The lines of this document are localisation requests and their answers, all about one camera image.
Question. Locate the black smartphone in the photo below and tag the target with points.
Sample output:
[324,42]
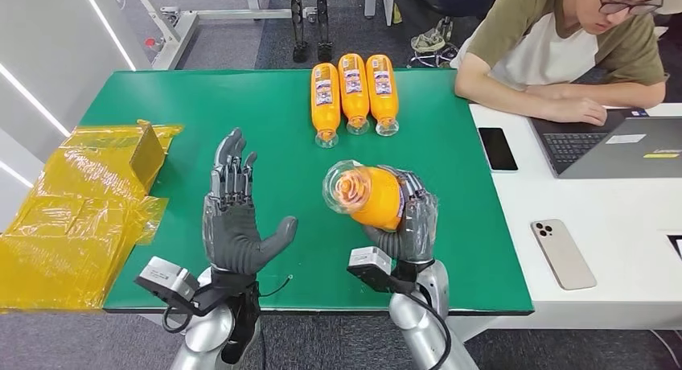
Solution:
[497,149]

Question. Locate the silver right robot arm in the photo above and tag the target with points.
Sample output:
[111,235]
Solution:
[426,325]

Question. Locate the grey laptop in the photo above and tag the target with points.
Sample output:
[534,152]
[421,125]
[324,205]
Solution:
[612,145]

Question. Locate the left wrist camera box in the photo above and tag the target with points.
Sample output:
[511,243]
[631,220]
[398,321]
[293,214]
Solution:
[166,279]

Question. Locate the green table mat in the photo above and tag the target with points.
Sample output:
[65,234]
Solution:
[298,160]

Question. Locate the beige smartphone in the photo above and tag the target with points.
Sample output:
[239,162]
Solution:
[562,254]

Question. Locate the yellow taped cardboard box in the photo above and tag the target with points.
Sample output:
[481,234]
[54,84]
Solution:
[69,218]

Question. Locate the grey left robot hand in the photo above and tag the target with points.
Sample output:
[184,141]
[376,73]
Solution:
[234,226]

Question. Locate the black stand leg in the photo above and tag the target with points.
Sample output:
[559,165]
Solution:
[323,21]
[298,21]

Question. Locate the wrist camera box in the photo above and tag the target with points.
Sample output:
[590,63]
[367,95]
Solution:
[370,265]
[166,279]

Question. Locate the shoe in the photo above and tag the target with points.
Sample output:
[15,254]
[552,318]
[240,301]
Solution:
[431,40]

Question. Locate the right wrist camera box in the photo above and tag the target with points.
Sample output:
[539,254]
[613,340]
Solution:
[370,265]

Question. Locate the orange bottle with clear cap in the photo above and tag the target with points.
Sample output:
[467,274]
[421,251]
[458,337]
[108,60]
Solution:
[354,93]
[383,93]
[362,194]
[325,104]

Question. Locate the white metal frame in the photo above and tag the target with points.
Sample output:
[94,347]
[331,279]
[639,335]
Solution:
[181,29]

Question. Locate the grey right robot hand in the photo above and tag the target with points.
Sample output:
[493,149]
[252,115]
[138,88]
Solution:
[413,221]

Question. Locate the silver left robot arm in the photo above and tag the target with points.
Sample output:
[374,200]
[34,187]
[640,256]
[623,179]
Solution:
[213,330]

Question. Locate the person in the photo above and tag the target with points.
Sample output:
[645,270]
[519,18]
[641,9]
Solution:
[554,53]

